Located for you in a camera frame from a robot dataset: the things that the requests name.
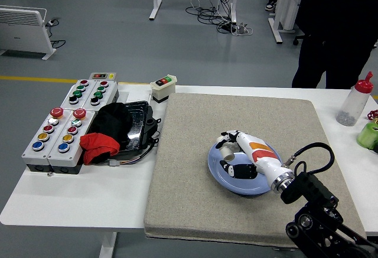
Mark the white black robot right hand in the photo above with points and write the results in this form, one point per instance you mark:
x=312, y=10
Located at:
x=260, y=154

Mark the white tee pipe metal nut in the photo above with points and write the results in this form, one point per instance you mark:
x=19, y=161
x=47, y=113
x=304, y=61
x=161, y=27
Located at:
x=227, y=156

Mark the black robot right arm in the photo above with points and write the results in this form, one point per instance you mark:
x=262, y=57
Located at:
x=310, y=190

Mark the blue round plate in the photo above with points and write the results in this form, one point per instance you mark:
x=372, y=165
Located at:
x=245, y=186

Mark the grey-brown mat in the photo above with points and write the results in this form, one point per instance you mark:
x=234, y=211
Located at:
x=206, y=116

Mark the clear squeeze bottle red cap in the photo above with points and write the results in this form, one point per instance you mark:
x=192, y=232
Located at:
x=353, y=104

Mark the green plastic part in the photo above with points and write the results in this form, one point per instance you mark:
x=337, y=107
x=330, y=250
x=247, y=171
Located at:
x=367, y=137

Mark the red valve handwheel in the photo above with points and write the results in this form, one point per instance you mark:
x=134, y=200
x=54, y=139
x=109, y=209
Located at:
x=372, y=114

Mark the black plastic tray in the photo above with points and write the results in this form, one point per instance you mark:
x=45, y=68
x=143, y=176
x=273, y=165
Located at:
x=138, y=122

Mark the black white sneaker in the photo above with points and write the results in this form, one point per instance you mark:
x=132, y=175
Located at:
x=270, y=4

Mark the black cloth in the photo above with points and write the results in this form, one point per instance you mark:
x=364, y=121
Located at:
x=112, y=119

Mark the red cloth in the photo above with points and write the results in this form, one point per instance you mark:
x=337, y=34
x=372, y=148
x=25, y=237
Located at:
x=97, y=147

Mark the white table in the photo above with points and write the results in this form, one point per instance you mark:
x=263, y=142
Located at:
x=88, y=199

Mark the five-button grey control box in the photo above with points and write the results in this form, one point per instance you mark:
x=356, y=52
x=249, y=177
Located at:
x=74, y=153
x=33, y=156

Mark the grey floor power strip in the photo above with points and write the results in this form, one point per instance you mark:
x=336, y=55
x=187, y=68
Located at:
x=52, y=22

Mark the white panel heater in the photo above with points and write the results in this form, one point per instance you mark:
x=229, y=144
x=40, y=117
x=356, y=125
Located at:
x=20, y=30

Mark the white red-green switch box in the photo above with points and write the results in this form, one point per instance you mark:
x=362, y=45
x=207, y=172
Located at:
x=162, y=91

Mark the white desk frame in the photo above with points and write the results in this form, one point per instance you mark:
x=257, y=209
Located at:
x=276, y=30

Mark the small grey switch panel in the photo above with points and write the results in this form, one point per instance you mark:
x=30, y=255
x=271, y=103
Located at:
x=102, y=75

